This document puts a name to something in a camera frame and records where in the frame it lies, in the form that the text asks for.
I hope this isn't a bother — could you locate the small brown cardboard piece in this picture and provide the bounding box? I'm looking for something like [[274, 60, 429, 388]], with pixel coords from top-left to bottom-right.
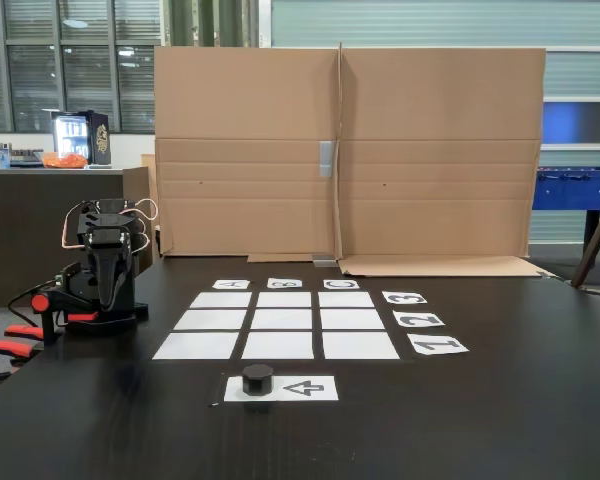
[[122, 153, 157, 266]]

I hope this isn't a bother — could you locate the paper sheet number 1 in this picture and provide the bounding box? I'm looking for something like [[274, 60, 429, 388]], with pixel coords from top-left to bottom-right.
[[407, 335, 470, 356]]

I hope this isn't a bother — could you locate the black mini fridge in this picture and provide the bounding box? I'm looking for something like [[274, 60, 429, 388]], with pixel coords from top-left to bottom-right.
[[51, 110, 112, 166]]

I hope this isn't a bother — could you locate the bowl of orange snacks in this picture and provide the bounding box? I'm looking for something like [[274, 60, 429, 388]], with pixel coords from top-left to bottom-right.
[[40, 152, 90, 170]]

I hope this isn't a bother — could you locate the grey tape strip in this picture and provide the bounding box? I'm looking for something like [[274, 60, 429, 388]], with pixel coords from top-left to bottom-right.
[[319, 140, 337, 178]]

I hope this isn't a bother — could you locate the white arrow paper sheet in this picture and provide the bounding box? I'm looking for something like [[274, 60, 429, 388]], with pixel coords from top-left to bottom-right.
[[223, 375, 340, 402]]

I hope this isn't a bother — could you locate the paper sheet number 2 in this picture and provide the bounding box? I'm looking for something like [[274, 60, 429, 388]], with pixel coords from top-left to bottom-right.
[[392, 311, 446, 329]]

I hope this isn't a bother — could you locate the black clamp red button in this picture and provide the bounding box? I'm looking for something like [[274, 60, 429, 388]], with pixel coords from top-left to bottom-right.
[[29, 286, 101, 347]]

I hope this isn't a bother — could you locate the black power cable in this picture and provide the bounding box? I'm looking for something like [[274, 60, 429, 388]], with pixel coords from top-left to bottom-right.
[[7, 282, 56, 321]]

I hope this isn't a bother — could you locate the brown cardboard panel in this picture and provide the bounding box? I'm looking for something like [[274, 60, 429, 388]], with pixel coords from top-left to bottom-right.
[[335, 42, 556, 278], [153, 46, 342, 264]]

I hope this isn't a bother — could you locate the brown wooden leg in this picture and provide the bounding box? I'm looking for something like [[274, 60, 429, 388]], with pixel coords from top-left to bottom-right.
[[569, 187, 600, 289]]

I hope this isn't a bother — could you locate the blue foosball table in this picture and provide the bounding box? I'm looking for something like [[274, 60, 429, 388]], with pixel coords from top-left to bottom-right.
[[532, 166, 600, 246]]

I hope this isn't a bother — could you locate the black octagonal token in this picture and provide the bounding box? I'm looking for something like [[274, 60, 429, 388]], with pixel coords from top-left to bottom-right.
[[242, 364, 274, 397]]

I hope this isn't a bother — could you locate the red handled clamp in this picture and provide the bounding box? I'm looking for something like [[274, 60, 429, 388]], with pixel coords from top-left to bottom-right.
[[0, 323, 45, 385]]

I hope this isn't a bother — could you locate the dark counter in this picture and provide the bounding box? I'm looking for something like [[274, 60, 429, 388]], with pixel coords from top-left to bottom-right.
[[0, 167, 126, 309]]

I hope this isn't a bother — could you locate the white blank paper sheet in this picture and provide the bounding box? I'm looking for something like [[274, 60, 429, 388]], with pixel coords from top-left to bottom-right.
[[189, 291, 253, 309], [318, 291, 376, 308], [320, 309, 385, 330], [173, 309, 248, 331], [152, 332, 240, 360], [241, 331, 315, 360], [256, 291, 312, 308], [322, 331, 400, 360], [251, 309, 313, 331]]

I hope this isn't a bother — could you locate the paper sheet number 3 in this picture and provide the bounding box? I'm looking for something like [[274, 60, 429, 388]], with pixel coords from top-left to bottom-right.
[[381, 291, 429, 305]]

